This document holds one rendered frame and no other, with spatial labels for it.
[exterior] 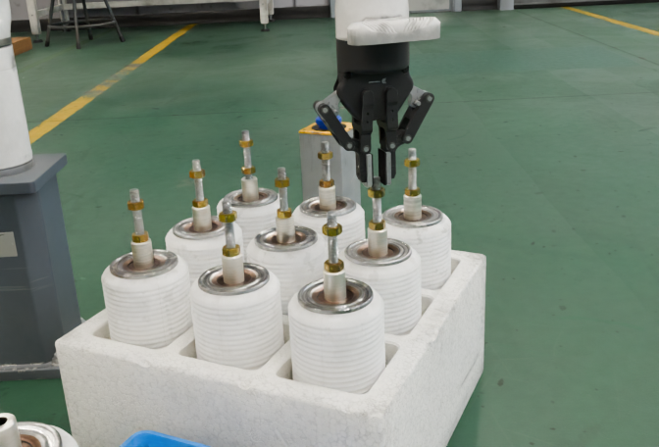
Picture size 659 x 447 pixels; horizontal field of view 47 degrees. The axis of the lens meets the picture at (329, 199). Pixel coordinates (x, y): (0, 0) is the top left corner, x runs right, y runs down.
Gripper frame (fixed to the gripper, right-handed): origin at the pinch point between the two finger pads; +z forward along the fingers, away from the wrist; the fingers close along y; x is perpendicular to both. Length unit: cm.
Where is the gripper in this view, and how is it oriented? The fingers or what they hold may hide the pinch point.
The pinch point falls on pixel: (376, 168)
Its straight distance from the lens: 82.6
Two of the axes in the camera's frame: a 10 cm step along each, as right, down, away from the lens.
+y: -9.6, 1.4, -2.6
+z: 0.5, 9.4, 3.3
